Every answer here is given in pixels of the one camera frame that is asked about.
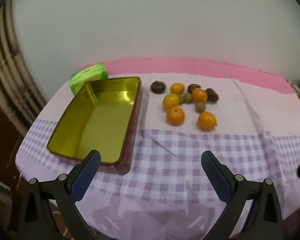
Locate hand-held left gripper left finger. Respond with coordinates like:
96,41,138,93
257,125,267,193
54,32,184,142
18,149,102,240

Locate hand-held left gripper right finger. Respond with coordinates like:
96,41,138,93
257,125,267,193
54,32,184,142
201,150,283,240

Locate orange tangerine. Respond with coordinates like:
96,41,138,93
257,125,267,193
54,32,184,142
162,94,180,110
197,111,217,131
170,82,185,95
166,106,185,126
192,88,208,104

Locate gold and red tin box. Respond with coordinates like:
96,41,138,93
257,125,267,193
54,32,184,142
46,76,142,175

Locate pink and purple checked tablecloth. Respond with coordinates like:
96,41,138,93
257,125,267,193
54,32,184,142
14,57,300,240

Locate green tissue pack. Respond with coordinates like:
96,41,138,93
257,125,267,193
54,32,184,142
69,63,108,96

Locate beige patterned curtain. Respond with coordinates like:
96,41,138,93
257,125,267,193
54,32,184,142
0,0,48,135

